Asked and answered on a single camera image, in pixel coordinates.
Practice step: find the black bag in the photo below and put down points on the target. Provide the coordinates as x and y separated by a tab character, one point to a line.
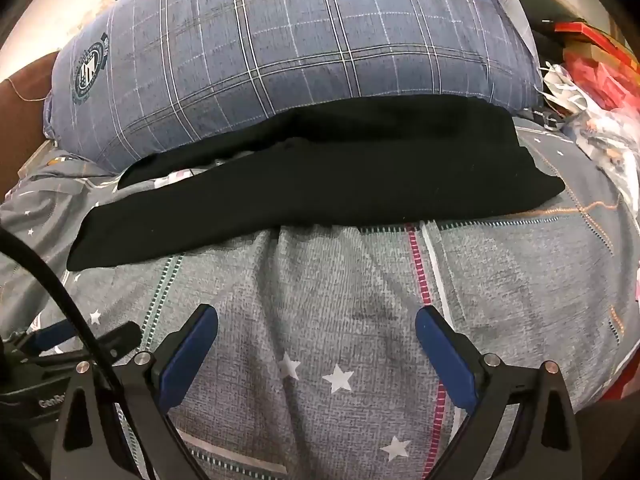
537	5

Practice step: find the grey star-print bedsheet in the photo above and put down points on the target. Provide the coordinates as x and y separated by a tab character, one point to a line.
340	310

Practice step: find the pile of red and white clutter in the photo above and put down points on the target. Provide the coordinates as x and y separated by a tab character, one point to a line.
595	135

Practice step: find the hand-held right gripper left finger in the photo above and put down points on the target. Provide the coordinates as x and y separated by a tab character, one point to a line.
192	352

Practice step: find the blue plaid pillow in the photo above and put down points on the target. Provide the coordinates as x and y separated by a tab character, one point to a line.
280	50

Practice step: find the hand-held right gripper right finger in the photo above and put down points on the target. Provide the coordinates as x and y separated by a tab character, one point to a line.
445	360

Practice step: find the brown headboard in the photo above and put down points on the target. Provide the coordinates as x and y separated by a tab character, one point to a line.
22	125

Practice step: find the black pants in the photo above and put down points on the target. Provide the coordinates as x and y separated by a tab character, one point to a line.
350	170

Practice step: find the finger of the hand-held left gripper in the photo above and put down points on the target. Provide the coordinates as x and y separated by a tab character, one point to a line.
120	334
52	336

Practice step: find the red box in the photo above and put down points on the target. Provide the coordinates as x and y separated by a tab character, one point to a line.
602	55

